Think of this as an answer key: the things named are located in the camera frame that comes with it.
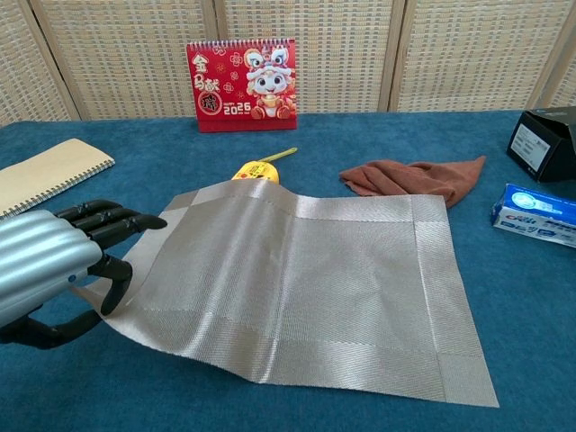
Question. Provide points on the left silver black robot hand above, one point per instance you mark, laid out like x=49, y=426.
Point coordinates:
x=40, y=261

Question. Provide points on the grey woven placemat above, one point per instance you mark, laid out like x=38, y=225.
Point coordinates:
x=315, y=279

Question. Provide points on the kraft spiral notebook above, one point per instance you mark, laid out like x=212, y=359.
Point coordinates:
x=49, y=173

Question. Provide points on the blue felt table cover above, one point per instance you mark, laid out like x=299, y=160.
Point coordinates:
x=135, y=396

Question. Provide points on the woven bamboo folding screen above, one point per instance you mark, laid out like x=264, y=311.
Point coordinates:
x=135, y=54

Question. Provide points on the yellow tape measure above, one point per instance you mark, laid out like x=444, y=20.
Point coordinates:
x=256, y=172

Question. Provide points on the red desk calendar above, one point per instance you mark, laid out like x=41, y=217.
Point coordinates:
x=243, y=85

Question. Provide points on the brown cloth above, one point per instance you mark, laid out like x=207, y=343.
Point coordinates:
x=405, y=177

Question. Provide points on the blue toothpaste box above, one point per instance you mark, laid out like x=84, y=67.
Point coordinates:
x=535, y=211

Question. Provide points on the black cardboard box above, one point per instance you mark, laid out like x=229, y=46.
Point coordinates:
x=546, y=144

